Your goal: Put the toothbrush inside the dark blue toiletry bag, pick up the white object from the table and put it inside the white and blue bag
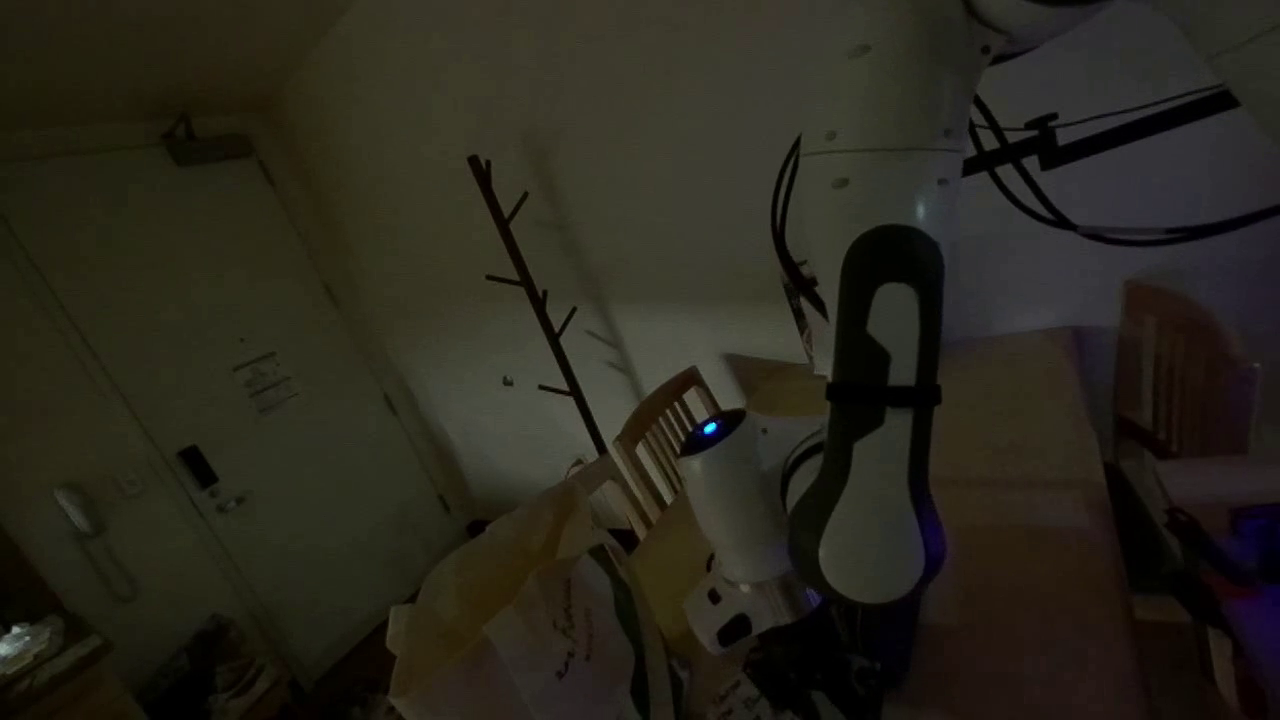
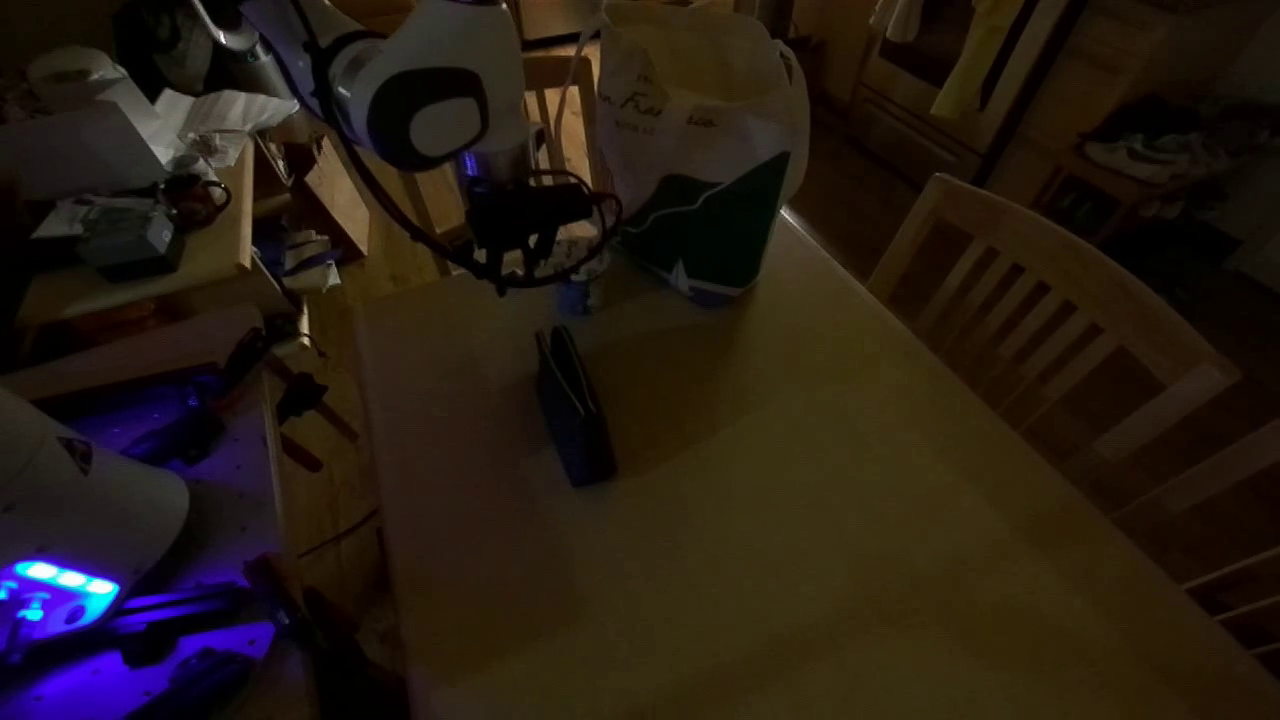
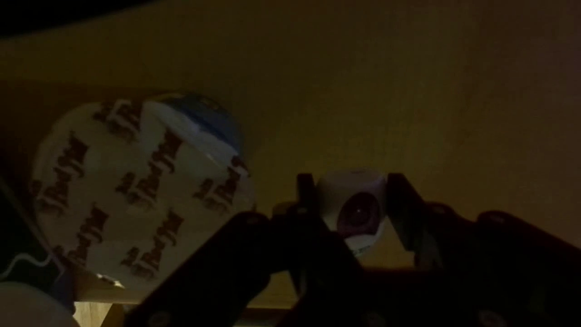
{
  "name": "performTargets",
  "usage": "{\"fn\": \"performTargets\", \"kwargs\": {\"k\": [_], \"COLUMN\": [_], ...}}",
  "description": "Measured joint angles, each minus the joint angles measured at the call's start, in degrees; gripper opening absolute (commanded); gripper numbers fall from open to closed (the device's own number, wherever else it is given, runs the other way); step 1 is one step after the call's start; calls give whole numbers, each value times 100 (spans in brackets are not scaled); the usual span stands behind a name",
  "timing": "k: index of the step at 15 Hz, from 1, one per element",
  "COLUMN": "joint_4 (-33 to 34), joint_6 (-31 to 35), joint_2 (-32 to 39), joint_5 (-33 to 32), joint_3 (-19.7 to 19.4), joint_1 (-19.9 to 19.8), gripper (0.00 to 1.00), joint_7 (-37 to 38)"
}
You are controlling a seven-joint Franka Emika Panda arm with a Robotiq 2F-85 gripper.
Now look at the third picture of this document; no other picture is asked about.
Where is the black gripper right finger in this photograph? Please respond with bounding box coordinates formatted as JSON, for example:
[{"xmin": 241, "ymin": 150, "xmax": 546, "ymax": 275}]
[{"xmin": 387, "ymin": 172, "xmax": 581, "ymax": 327}]

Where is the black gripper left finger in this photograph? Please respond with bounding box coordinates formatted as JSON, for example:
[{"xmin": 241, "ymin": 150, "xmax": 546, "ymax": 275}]
[{"xmin": 123, "ymin": 172, "xmax": 369, "ymax": 327}]

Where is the small white cylindrical object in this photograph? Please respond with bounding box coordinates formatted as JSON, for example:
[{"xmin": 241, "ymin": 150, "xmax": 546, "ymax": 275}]
[{"xmin": 316, "ymin": 170, "xmax": 388, "ymax": 255}]

